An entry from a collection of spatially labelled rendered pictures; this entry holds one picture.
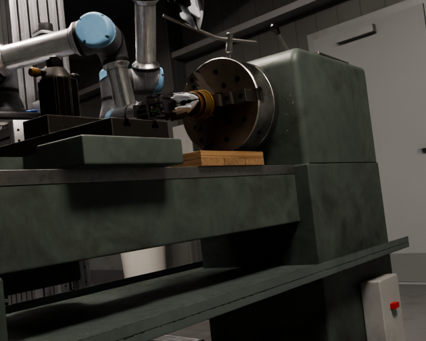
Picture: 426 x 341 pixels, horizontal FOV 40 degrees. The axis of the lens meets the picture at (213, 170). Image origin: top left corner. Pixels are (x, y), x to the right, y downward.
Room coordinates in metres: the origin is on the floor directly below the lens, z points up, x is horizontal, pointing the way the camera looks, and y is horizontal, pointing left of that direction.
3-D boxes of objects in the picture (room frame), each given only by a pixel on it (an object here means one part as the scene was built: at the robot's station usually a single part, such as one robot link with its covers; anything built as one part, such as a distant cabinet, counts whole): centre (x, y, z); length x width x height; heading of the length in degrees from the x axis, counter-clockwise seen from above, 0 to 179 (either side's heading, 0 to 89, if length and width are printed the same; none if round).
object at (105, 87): (2.43, 0.37, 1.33); 0.13 x 0.12 x 0.14; 105
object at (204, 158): (1.71, 0.08, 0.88); 0.36 x 0.30 x 0.04; 53
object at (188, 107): (1.73, 0.07, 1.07); 0.09 x 0.06 x 0.03; 53
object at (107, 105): (2.43, 0.38, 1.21); 0.15 x 0.15 x 0.10
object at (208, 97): (1.79, 0.02, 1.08); 0.09 x 0.09 x 0.09; 53
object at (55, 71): (1.46, 0.37, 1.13); 0.08 x 0.08 x 0.03
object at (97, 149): (1.39, 0.37, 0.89); 0.53 x 0.30 x 0.06; 53
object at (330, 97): (2.25, -0.29, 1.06); 0.59 x 0.48 x 0.39; 143
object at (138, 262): (6.18, 0.83, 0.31); 0.52 x 0.51 x 0.63; 135
